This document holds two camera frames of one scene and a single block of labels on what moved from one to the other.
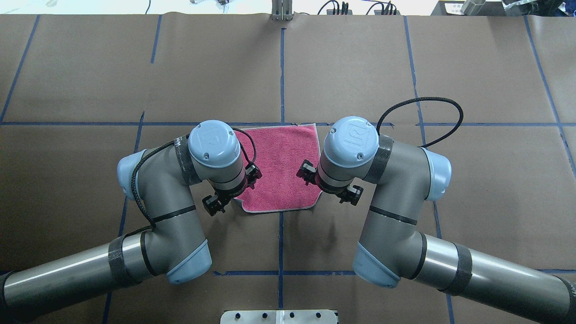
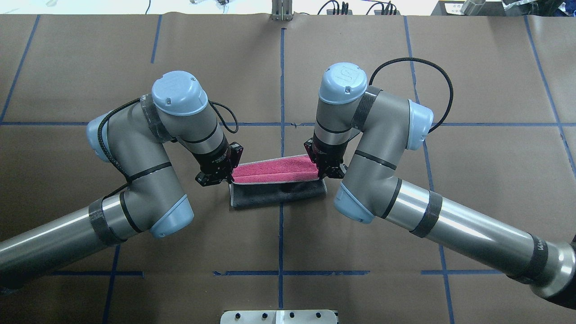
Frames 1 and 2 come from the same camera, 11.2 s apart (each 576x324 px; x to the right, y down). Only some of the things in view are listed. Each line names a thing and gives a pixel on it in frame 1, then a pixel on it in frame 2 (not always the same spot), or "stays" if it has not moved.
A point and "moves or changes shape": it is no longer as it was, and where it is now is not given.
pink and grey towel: [281, 151] moves or changes shape
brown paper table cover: [496, 94] stays
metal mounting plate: [279, 317] stays
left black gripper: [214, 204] to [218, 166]
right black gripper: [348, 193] to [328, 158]
